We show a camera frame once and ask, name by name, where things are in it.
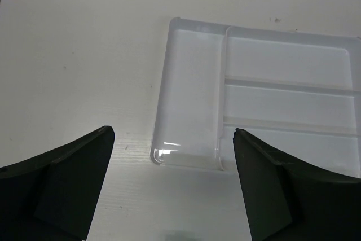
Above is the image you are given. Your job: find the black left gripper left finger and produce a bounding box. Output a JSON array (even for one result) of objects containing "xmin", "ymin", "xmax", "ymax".
[{"xmin": 1, "ymin": 126, "xmax": 115, "ymax": 240}]

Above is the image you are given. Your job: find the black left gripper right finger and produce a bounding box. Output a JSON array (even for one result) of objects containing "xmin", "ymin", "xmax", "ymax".
[{"xmin": 233, "ymin": 129, "xmax": 360, "ymax": 240}]

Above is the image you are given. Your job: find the white plastic divided tray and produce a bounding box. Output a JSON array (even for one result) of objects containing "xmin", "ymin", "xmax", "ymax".
[{"xmin": 150, "ymin": 17, "xmax": 360, "ymax": 177}]

